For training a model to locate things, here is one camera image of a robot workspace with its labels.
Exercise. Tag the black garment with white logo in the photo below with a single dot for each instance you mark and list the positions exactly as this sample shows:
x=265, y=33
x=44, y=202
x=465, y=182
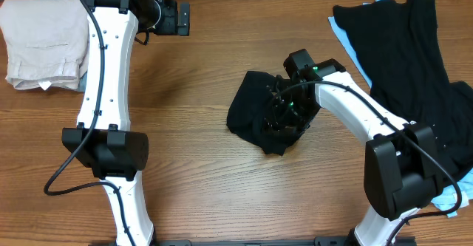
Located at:
x=406, y=72

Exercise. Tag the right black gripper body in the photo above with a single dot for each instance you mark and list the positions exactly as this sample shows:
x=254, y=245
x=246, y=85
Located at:
x=295, y=115

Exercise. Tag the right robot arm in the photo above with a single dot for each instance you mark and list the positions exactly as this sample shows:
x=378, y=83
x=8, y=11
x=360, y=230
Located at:
x=399, y=175

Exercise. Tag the black t-shirt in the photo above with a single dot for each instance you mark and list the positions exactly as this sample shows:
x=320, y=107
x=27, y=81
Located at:
x=246, y=115

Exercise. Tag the folded beige shorts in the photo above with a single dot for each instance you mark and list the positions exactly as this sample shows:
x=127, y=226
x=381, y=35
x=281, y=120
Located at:
x=47, y=43

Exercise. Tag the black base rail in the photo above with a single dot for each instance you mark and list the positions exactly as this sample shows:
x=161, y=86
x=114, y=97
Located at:
x=251, y=242

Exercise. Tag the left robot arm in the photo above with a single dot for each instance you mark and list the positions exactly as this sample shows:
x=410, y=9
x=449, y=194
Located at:
x=102, y=139

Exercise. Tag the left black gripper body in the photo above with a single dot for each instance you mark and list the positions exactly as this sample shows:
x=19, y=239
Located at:
x=183, y=18

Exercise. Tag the light blue t-shirt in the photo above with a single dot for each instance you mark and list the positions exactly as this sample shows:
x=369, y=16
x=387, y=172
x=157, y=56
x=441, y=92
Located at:
x=347, y=43

